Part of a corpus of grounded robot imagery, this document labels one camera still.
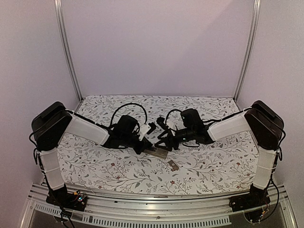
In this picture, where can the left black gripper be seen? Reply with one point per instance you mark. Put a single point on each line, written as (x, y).
(145, 144)

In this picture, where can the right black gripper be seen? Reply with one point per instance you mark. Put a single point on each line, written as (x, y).
(169, 137)

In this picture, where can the beige remote control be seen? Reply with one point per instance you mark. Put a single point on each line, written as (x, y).
(157, 152)

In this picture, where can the beige battery cover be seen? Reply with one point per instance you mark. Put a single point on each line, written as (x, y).
(174, 166)

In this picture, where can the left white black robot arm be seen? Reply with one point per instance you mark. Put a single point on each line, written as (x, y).
(49, 127)

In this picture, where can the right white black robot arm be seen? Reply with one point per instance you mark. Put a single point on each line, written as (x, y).
(265, 126)

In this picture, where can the floral patterned table mat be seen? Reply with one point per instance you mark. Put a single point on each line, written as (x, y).
(227, 165)

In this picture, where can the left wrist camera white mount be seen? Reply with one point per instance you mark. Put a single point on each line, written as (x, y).
(146, 129)

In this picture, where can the front aluminium rail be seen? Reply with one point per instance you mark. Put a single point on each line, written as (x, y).
(111, 209)

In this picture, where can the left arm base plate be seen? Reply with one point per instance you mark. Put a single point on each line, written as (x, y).
(62, 198)

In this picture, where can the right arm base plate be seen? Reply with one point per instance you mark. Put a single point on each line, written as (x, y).
(248, 201)

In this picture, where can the right aluminium frame post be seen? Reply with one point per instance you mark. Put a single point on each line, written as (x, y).
(250, 44)

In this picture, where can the aluminium frame post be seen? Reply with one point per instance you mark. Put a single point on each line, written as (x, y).
(66, 48)
(250, 44)

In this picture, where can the left aluminium frame post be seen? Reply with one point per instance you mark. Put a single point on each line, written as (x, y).
(66, 48)

